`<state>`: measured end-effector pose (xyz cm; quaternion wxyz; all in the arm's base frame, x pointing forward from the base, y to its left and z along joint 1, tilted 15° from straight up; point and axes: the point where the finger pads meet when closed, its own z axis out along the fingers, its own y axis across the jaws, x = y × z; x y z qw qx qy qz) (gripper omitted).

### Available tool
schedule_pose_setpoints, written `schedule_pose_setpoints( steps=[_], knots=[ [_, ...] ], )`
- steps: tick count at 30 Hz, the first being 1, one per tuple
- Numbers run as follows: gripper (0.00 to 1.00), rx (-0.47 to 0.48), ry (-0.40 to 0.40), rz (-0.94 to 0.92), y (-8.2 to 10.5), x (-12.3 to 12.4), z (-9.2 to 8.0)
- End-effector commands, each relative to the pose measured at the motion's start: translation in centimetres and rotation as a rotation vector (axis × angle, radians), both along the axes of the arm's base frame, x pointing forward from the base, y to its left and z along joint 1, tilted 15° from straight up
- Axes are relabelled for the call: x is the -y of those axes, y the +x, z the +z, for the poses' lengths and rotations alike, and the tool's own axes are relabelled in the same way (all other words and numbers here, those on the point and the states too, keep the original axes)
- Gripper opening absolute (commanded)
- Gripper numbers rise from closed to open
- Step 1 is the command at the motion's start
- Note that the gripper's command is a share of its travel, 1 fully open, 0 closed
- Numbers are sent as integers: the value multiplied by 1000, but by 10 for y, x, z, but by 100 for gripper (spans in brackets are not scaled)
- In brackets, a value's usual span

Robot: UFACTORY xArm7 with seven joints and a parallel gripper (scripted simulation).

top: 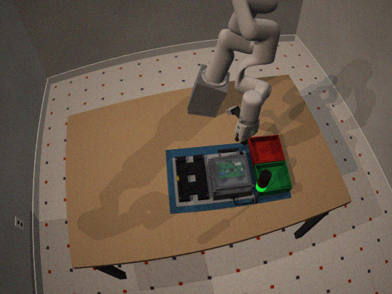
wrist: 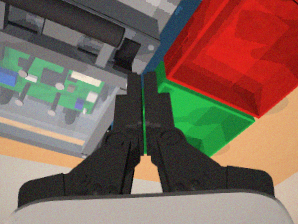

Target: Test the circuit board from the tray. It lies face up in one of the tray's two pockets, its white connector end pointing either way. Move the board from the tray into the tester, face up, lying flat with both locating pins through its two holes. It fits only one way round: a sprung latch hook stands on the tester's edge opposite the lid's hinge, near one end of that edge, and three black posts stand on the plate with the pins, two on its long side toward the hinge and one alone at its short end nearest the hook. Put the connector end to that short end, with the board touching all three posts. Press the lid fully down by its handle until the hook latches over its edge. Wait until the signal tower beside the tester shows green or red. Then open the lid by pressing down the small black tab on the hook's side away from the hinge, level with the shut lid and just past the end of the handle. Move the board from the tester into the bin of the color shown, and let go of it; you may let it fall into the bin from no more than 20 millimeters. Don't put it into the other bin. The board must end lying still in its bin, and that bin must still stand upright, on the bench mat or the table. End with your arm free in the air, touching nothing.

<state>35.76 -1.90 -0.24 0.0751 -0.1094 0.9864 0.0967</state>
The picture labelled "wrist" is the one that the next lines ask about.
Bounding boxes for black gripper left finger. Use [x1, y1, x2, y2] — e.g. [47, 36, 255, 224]
[18, 72, 144, 208]

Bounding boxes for red open-top bin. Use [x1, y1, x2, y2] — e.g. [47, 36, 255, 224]
[163, 0, 298, 119]

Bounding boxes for green bin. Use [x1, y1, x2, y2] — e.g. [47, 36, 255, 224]
[154, 61, 255, 157]

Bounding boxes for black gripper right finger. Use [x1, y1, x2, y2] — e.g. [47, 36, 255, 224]
[143, 71, 275, 197]

